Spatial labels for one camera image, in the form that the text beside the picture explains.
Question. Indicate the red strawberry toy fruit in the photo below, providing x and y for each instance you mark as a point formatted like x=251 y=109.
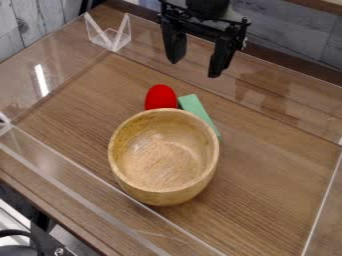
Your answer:
x=160 y=97

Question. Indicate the black metal mount bracket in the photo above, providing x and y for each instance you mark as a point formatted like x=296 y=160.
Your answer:
x=51 y=246

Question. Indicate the clear acrylic corner bracket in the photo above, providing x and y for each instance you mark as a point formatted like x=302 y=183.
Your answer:
x=109 y=39

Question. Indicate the green rectangular block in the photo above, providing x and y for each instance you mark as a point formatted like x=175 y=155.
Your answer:
x=191 y=104

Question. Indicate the wooden bowl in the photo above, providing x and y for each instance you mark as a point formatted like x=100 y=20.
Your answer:
x=163 y=154

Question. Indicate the clear acrylic enclosure walls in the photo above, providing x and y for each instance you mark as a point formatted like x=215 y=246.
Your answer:
x=272 y=203

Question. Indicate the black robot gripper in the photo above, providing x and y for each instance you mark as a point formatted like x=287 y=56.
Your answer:
x=208 y=18

